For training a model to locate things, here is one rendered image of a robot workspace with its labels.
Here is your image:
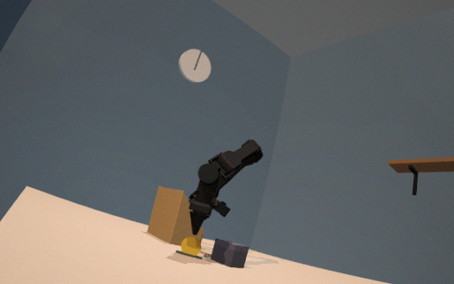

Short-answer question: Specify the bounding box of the gold coin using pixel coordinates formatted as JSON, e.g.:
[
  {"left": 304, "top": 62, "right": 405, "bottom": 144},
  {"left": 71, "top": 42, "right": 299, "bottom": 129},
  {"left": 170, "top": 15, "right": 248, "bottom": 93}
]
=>
[{"left": 181, "top": 237, "right": 201, "bottom": 256}]

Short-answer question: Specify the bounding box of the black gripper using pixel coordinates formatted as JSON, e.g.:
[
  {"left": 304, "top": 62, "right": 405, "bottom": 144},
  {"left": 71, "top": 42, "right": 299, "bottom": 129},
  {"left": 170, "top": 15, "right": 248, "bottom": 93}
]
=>
[{"left": 190, "top": 185, "right": 216, "bottom": 235}]

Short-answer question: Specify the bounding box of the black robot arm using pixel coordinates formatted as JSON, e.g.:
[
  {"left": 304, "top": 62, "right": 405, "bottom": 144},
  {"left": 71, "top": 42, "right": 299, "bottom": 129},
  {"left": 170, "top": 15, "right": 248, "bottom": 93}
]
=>
[{"left": 197, "top": 139, "right": 264, "bottom": 217}]

